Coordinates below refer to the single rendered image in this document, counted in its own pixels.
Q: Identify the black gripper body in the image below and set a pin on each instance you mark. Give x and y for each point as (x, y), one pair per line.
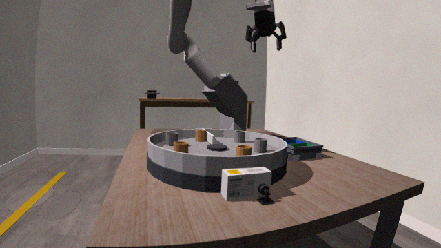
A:
(263, 18)

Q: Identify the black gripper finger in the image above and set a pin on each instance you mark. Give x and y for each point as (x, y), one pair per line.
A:
(279, 39)
(253, 38)

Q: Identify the grey metal sleeve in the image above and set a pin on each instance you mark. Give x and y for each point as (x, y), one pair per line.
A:
(239, 136)
(260, 145)
(171, 137)

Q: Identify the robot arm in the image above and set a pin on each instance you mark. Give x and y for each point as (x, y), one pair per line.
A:
(178, 42)

